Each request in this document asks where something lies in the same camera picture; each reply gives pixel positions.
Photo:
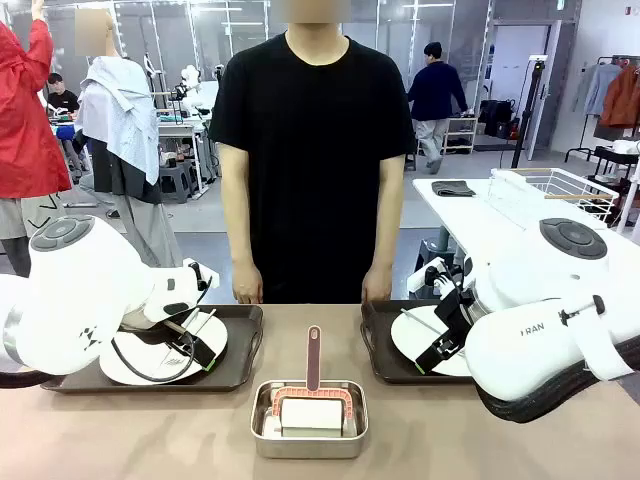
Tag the mannequin in striped shirt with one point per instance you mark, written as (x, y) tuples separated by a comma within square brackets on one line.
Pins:
[(120, 110)]

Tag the brown plastic serving tray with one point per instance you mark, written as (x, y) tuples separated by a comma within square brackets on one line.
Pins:
[(240, 350), (380, 350)]

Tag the black utility cart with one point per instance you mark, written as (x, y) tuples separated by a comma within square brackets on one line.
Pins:
[(612, 152)]

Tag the folded grey cloth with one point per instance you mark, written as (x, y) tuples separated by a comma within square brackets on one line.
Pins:
[(452, 188)]

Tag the hanging orange jacket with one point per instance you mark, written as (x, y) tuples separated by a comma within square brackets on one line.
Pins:
[(622, 100)]

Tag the person's right hand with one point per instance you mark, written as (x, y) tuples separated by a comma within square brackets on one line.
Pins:
[(247, 287)]

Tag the white side table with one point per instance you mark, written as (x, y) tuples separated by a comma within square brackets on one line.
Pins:
[(465, 210)]

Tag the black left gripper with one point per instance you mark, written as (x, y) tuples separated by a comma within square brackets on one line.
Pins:
[(167, 336)]

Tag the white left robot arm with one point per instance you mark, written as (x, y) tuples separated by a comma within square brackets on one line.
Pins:
[(75, 300)]

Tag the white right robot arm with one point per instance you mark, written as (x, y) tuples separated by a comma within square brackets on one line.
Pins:
[(525, 345)]

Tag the person in black t-shirt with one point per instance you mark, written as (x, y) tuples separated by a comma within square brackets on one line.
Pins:
[(310, 150)]

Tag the grey plastic step stool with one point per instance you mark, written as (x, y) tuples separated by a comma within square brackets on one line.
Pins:
[(431, 250)]

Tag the mannequin in red jacket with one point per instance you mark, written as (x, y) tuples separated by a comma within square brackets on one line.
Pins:
[(25, 125)]

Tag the white round plate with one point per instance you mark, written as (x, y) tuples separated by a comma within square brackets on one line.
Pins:
[(410, 340), (150, 360)]

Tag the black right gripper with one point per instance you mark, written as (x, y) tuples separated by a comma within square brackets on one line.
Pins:
[(457, 312)]

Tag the black bags pile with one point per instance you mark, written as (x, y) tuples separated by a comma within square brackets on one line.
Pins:
[(495, 117)]

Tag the person in navy jacket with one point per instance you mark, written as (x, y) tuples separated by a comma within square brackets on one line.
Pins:
[(435, 90)]

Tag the person's left forearm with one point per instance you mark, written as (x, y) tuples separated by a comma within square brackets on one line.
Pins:
[(384, 240)]

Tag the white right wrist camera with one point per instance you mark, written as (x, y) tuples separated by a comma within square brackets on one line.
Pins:
[(422, 280)]

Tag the white background workbench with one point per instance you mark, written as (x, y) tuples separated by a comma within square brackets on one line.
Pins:
[(175, 129)]

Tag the person's right forearm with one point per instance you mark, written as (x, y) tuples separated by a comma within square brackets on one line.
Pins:
[(241, 240)]

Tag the silver metal utensil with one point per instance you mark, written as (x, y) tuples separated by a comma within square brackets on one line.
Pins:
[(420, 320)]

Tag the seated person in black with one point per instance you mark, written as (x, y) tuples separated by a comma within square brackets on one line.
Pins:
[(62, 100)]

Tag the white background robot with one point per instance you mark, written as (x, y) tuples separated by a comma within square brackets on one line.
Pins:
[(190, 75)]

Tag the black camera tripod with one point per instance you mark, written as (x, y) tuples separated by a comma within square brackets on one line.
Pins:
[(538, 75)]

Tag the small grey plastic stool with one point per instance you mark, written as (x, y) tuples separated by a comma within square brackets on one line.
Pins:
[(177, 175)]

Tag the hanging grey shirt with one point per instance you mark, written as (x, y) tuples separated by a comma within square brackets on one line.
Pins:
[(595, 90)]

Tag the person's left hand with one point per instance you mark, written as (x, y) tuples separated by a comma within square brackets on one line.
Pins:
[(377, 287)]

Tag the rectangular steel tray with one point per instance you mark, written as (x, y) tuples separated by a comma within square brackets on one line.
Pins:
[(307, 447)]

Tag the white shoe rack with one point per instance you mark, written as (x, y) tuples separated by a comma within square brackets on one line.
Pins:
[(460, 145)]

